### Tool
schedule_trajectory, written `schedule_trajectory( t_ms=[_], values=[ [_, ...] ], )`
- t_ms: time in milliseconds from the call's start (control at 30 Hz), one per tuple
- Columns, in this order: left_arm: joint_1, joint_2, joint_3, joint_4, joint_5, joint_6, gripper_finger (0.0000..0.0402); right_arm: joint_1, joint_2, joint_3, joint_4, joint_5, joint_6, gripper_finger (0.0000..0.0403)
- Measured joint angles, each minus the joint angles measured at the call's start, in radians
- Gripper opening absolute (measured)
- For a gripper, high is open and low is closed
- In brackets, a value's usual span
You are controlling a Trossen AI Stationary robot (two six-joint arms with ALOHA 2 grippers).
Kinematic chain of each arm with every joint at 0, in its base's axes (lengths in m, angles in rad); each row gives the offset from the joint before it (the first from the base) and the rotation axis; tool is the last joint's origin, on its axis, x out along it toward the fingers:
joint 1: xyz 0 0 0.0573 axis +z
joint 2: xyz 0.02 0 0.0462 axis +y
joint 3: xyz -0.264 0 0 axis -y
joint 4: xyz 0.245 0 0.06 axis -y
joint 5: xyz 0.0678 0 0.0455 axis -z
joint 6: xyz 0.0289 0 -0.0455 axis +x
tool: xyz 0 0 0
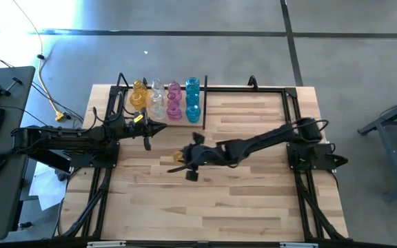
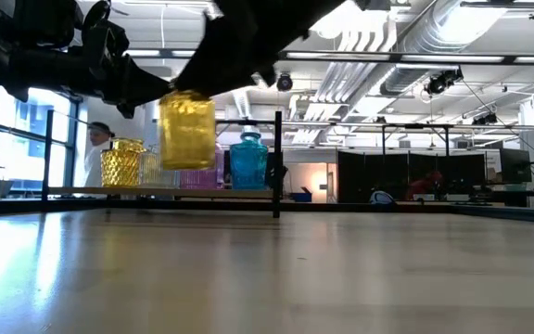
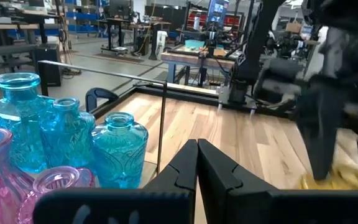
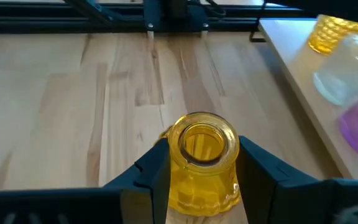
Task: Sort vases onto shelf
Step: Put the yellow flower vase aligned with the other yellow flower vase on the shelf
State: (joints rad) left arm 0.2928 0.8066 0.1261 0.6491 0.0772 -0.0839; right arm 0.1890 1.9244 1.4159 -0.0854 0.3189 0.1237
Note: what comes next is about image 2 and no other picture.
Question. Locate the white blue rounded object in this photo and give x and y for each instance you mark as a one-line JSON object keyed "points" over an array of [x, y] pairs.
{"points": [[380, 198]]}

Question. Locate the pink ribbed glass vase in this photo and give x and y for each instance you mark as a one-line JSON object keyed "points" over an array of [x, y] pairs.
{"points": [[202, 180]]}

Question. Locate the overhead light bar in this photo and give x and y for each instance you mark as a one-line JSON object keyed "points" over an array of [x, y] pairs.
{"points": [[508, 59]]}

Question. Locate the black monitor on arm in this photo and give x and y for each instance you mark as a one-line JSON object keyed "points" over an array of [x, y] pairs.
{"points": [[515, 164]]}

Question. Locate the person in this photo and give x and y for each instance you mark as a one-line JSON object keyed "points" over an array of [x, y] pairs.
{"points": [[97, 139], [427, 183]]}

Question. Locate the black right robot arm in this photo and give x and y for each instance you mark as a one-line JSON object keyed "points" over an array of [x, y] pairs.
{"points": [[378, 4]]}

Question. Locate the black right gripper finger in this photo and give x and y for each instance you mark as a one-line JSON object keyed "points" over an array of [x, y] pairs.
{"points": [[216, 69]]}

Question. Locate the wooden shelf board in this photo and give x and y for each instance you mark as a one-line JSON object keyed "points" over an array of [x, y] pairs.
{"points": [[86, 191]]}

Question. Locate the black metal shelf frame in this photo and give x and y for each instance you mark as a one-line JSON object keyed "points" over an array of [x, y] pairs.
{"points": [[276, 162]]}

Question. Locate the round black hanging camera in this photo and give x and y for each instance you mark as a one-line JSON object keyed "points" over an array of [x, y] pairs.
{"points": [[284, 82]]}

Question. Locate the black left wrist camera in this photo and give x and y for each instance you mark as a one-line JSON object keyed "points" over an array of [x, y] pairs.
{"points": [[105, 37]]}

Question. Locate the black aluminium table frame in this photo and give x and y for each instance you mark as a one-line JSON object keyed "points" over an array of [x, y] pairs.
{"points": [[364, 207]]}

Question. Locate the silver ventilation duct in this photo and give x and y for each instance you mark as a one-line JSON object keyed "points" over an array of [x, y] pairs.
{"points": [[434, 42]]}

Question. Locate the blue round embossed glass vase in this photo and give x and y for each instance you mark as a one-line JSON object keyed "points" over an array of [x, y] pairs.
{"points": [[248, 162]]}

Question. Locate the yellow glass bottle vase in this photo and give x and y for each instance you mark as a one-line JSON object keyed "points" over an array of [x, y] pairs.
{"points": [[188, 134]]}

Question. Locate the blue storage bin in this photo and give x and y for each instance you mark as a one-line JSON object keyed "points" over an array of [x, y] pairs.
{"points": [[301, 197]]}

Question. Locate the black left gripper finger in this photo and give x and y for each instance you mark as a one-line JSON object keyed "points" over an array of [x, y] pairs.
{"points": [[142, 90]]}

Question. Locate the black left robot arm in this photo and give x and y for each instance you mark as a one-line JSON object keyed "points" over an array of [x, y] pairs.
{"points": [[26, 28]]}

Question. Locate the yellow diamond-pattern glass vase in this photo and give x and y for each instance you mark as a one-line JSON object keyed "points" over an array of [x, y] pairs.
{"points": [[121, 167]]}

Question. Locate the black partition panels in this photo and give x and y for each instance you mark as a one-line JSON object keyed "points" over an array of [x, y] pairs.
{"points": [[364, 176]]}

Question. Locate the black overhead camera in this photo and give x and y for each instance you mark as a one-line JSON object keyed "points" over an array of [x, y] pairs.
{"points": [[443, 81]]}

